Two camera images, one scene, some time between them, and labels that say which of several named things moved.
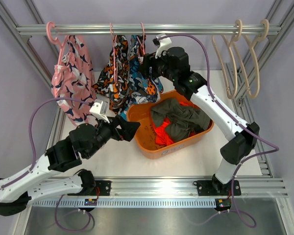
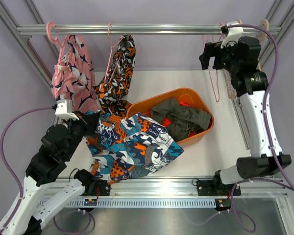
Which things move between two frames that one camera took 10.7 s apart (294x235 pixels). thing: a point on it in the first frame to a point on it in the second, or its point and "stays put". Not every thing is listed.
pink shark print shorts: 75,79 stays put
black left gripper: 127,130 to 89,122
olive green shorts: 183,121 stays put
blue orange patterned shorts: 143,89 to 123,148
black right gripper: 149,61 to 209,52
